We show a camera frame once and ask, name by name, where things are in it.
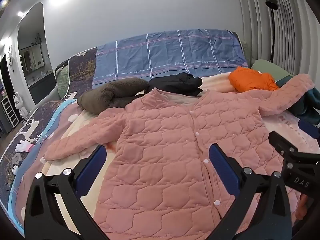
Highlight pink quilted fleece jacket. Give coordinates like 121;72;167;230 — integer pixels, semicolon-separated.
43;74;316;240

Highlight teal folded garment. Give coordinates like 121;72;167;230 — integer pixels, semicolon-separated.
287;87;320;125

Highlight dark patterned bed sheet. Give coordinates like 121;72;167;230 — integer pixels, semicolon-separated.
0;89;78;233

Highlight white pink socks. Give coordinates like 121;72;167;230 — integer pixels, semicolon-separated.
15;140;34;153

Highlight white shelf rack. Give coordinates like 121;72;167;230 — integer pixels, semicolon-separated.
1;97;20;128

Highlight orange folded puffer jacket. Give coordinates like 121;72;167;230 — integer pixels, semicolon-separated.
228;67;279;93

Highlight white bear figurine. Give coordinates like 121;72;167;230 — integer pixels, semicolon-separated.
13;93;29;120

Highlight light green pillow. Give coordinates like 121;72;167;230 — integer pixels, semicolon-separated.
252;59;292;82

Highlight black folded jacket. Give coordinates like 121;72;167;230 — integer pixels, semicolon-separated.
144;73;203;96

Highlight grey pleated curtain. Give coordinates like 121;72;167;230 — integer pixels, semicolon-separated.
239;0;319;84

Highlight blue plaid pillow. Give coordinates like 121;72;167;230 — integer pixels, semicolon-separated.
92;29;248;88

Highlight brown fleece folded garment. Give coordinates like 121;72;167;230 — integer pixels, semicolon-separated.
77;77;149;115

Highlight green striped pillow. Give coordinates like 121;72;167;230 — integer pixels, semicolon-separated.
54;60;69;99

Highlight dark patterned pillow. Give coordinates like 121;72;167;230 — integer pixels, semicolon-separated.
68;47;98;93

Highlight black floor lamp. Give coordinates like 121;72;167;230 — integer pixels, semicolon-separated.
265;0;279;62

